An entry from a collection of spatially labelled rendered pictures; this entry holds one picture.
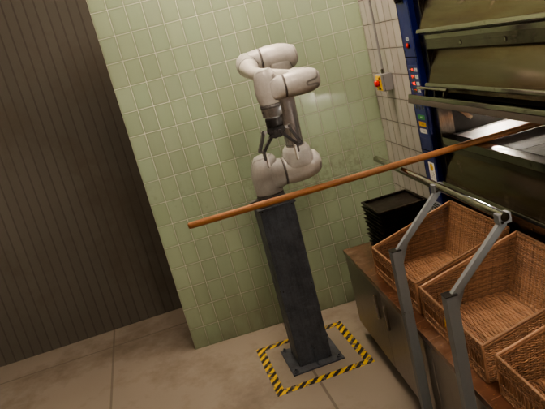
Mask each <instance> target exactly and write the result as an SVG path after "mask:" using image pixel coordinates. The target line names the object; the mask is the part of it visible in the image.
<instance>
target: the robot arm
mask: <svg viewBox="0 0 545 409"><path fill-rule="evenodd" d="M297 62H298V53H297V50H296V49H295V47H294V45H291V44H286V43H276V44H272V45H266V46H263V47H261V48H258V49H256V50H252V51H249V52H247V53H244V54H240V55H239V56H238V58H237V60H236V68H237V71H238V73H239V74H240V75H241V76H243V77H244V78H247V79H250V80H253V81H254V90H255V96H256V99H257V101H258V102H259V104H260V109H261V113H262V115H263V118H266V119H265V122H266V126H267V131H261V132H260V134H261V138H260V145H259V148H258V153H262V154H260V155H258V156H256V157H254V158H253V161H252V163H251V178H252V182H253V185H254V189H255V192H256V195H257V199H255V200H253V201H252V202H250V203H249V205H251V204H254V203H257V202H260V201H262V200H267V199H271V198H273V197H277V196H281V195H285V193H284V190H283V187H284V186H285V185H287V184H290V183H297V182H300V181H303V180H305V179H309V178H311V177H312V176H314V175H316V174H317V173H318V172H320V170H321V168H322V161H321V157H320V155H319V154H318V152H317V151H316V150H314V149H311V148H310V146H309V144H308V143H306V142H305V141H303V136H302V132H301V127H300V123H299V120H298V112H297V108H296V103H295V99H294V97H295V96H299V95H303V94H305V93H309V92H312V91H313V90H315V89H317V88H318V87H319V85H320V74H319V72H318V71H317V70H316V69H315V68H312V67H305V68H304V67H294V66H295V65H296V64H297ZM267 133H268V134H269V137H268V140H267V142H266V144H265V146H264V149H263V151H262V148H263V144H264V137H265V136H266V134H267ZM282 136H284V139H285V147H284V148H283V150H282V152H283V154H282V156H283V157H281V158H276V157H275V156H274V155H273V154H271V153H266V152H267V150H268V146H269V145H270V143H271V141H272V140H273V138H275V139H276V138H277V137H282Z"/></svg>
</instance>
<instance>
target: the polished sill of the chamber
mask: <svg viewBox="0 0 545 409"><path fill-rule="evenodd" d="M467 140H472V139H471V138H467V137H464V136H457V135H454V134H452V135H449V136H444V137H443V142H444V144H446V145H448V146H450V145H454V144H459V143H461V142H464V141H467ZM462 150H465V151H468V152H472V153H477V154H479V155H483V156H485V157H490V158H494V159H496V160H500V161H505V162H507V163H511V164H514V165H517V166H521V167H525V168H527V169H531V170H536V171H538V172H542V173H544V174H545V157H544V156H540V155H537V154H533V153H528V152H524V151H521V150H517V149H511V148H507V147H504V146H500V145H497V144H491V143H487V142H485V143H481V144H476V145H474V146H471V147H468V148H465V149H462Z"/></svg>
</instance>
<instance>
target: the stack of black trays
mask: <svg viewBox="0 0 545 409"><path fill-rule="evenodd" d="M426 201H427V198H425V197H423V196H420V195H419V194H417V193H415V192H412V191H410V190H408V189H403V190H400V191H398V192H393V193H390V194H387V195H384V196H379V197H376V198H373V199H370V200H365V201H363V202H361V205H363V206H361V207H362V208H364V210H363V211H365V213H364V214H365V215H366V217H364V218H365V219H366V221H365V223H367V226H368V227H369V228H367V230H368V231H369V232H368V234H369V236H368V237H370V238H371V239H370V240H369V241H370V242H372V243H371V245H372V246H374V245H376V244H377V243H379V242H380V241H382V240H384V239H385V238H388V237H389V236H390V235H393V234H394V233H396V232H398V231H399V230H401V229H402V228H404V227H405V226H408V225H409V224H410V223H412V222H413V221H414V219H415V218H416V217H417V215H418V213H419V212H420V210H421V209H422V207H423V206H424V204H425V203H426Z"/></svg>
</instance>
